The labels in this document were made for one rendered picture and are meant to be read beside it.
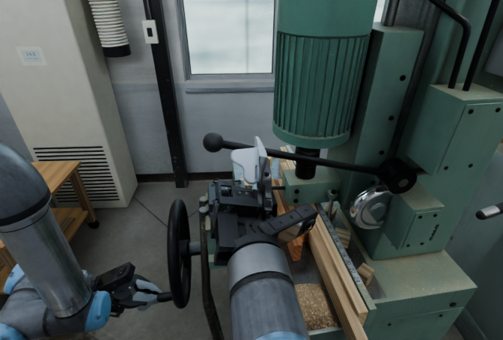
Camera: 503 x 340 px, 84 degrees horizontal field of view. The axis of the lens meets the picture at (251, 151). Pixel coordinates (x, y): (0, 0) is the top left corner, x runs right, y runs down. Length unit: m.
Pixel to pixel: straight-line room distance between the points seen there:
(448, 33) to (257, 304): 0.51
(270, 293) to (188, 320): 1.37
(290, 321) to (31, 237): 0.43
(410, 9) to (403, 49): 0.09
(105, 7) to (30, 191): 1.47
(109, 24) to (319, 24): 1.51
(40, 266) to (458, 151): 0.75
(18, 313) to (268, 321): 0.61
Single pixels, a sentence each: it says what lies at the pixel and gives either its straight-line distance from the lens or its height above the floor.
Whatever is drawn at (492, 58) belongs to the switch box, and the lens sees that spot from 0.66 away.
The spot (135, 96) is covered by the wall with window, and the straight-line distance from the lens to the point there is 2.17.
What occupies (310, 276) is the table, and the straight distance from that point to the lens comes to 0.69.
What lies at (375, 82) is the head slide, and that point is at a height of 1.30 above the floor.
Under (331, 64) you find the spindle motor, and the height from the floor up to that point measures 1.34.
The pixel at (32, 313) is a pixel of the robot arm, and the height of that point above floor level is 0.88.
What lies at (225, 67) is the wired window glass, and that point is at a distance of 2.06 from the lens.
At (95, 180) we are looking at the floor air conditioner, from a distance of 2.25.
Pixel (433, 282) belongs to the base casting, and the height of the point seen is 0.80.
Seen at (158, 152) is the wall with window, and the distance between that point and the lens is 2.33.
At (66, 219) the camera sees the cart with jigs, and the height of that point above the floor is 0.20.
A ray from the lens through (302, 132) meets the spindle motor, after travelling 0.57.
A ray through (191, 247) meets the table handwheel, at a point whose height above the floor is 0.83.
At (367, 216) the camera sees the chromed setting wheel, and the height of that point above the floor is 1.01.
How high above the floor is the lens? 1.46
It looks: 31 degrees down
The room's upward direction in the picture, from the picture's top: straight up
